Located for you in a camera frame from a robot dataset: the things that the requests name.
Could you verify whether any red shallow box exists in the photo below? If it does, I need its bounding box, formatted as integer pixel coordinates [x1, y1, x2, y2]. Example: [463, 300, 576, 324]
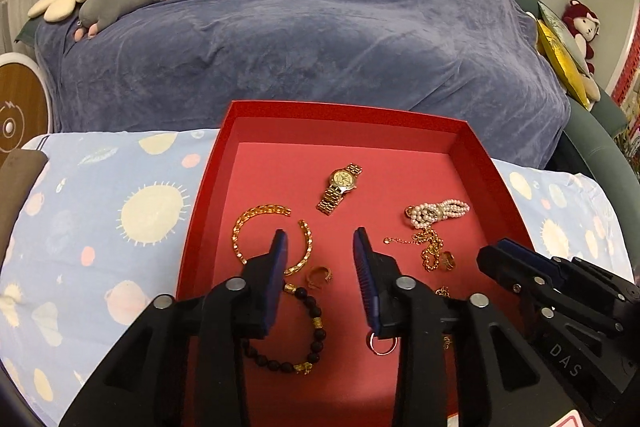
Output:
[177, 101, 529, 426]

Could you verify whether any grey-green patterned pillow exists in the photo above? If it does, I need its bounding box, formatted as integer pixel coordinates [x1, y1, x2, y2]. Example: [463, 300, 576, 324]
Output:
[538, 1, 589, 75]

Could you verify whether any gold chain necklace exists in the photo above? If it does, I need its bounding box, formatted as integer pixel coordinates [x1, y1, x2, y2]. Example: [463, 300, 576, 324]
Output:
[383, 229, 458, 273]

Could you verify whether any silver ring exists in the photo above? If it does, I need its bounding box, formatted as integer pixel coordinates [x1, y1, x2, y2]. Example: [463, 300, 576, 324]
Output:
[368, 330, 400, 358]

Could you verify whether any gold hoop earring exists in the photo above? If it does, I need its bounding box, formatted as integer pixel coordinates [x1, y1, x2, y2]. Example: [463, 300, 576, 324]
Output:
[306, 265, 333, 291]

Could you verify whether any red monkey plush toy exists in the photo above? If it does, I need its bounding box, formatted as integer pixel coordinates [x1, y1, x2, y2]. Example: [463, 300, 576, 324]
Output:
[562, 0, 600, 74]

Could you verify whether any gold wrist watch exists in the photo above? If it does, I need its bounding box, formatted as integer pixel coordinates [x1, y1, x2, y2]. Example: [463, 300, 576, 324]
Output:
[317, 164, 362, 216]

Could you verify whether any gold chain bangle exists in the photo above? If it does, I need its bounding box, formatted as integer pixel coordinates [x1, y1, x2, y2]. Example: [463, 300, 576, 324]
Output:
[230, 202, 314, 277]

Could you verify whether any blue-grey sofa blanket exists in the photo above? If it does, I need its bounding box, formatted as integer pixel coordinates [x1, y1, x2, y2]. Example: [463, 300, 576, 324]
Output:
[36, 0, 570, 168]

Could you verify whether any round wooden white device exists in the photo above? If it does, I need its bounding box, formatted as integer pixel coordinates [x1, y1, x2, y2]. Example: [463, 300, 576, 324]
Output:
[0, 52, 53, 164]

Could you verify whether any blue patterned tablecloth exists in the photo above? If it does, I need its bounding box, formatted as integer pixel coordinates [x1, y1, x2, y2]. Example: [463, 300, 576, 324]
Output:
[0, 128, 637, 427]

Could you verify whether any gold shiny pillow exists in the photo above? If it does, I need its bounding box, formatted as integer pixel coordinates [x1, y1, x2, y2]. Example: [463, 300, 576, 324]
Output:
[536, 20, 590, 108]

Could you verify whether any green sofa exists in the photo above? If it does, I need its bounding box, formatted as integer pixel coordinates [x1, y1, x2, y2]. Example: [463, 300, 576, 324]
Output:
[512, 0, 637, 188]

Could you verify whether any white pearl bracelet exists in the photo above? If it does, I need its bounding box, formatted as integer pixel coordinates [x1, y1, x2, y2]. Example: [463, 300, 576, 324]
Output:
[403, 198, 472, 230]

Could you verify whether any black bead bracelet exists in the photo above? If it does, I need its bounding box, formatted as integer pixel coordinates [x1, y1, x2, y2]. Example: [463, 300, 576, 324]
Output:
[243, 282, 328, 376]

